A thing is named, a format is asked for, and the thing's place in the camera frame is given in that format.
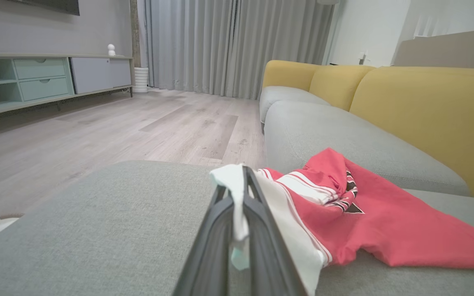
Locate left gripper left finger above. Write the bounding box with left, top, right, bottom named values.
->
left=172, top=185, right=235, bottom=296

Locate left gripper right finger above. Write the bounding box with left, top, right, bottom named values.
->
left=242, top=165, right=308, bottom=296

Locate red jersey with number print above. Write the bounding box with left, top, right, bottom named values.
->
left=209, top=148, right=474, bottom=296

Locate grey sofa seat cushion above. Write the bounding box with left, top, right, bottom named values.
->
left=259, top=86, right=330, bottom=124
left=264, top=101, right=471, bottom=197

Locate white ribbed vase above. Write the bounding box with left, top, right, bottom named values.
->
left=133, top=67, right=149, bottom=93

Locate grey pleated curtain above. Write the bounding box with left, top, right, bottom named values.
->
left=144, top=0, right=336, bottom=100

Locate grey tv cabinet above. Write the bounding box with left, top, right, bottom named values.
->
left=0, top=53, right=135, bottom=120

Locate white slatted rack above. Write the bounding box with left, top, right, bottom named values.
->
left=412, top=14, right=451, bottom=38

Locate black television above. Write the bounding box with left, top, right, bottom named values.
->
left=9, top=0, right=80, bottom=16

